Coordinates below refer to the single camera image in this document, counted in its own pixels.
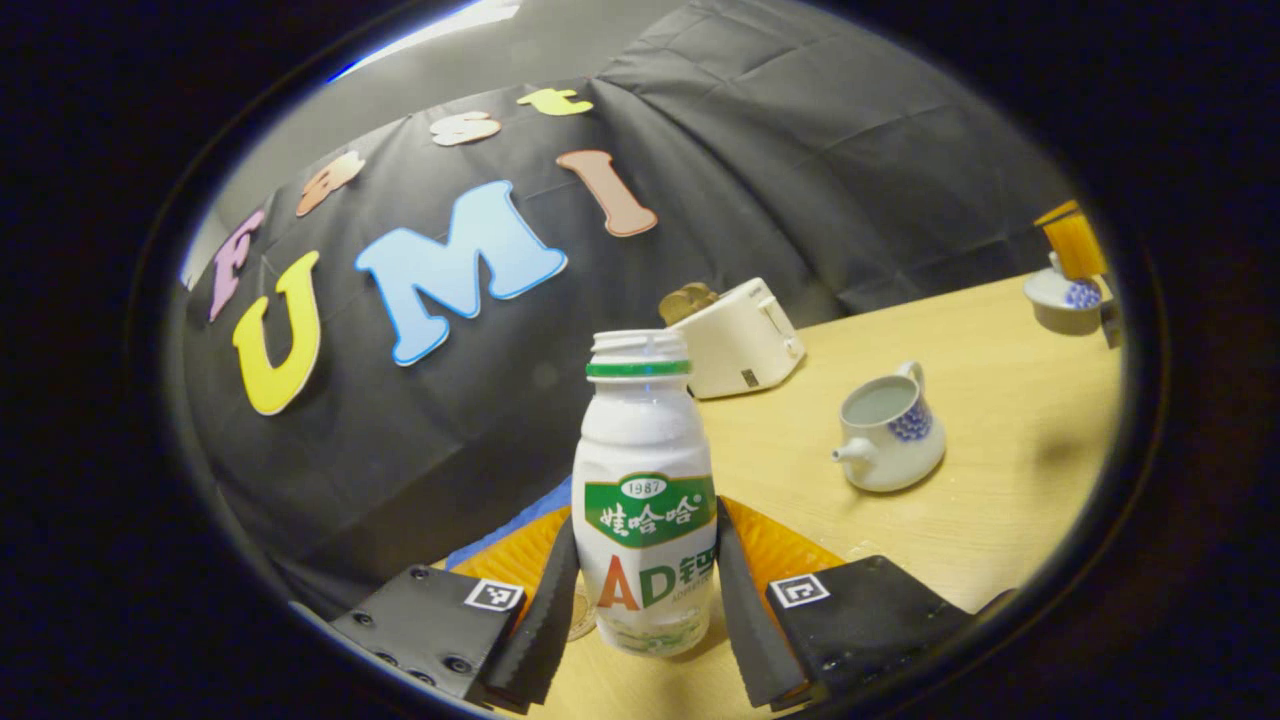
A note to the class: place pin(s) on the brown toast slice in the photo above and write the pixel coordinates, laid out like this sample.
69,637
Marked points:
703,294
675,308

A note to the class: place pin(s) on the white toaster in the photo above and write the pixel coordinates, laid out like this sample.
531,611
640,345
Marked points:
740,345

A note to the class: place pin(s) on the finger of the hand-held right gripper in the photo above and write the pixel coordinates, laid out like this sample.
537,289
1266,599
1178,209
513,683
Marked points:
1075,245

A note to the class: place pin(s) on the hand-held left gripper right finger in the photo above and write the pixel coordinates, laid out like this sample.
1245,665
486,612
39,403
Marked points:
745,620

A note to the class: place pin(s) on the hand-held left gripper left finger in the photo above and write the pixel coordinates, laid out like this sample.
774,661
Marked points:
545,620

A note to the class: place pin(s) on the round brown coaster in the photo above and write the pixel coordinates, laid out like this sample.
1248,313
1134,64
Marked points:
582,615

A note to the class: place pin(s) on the blue towel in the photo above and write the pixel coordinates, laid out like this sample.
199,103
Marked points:
520,525

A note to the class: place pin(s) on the white water bottle green label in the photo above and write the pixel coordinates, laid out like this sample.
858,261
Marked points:
645,440

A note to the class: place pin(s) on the black backdrop cloth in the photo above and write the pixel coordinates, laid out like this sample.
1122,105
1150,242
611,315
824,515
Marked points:
800,150

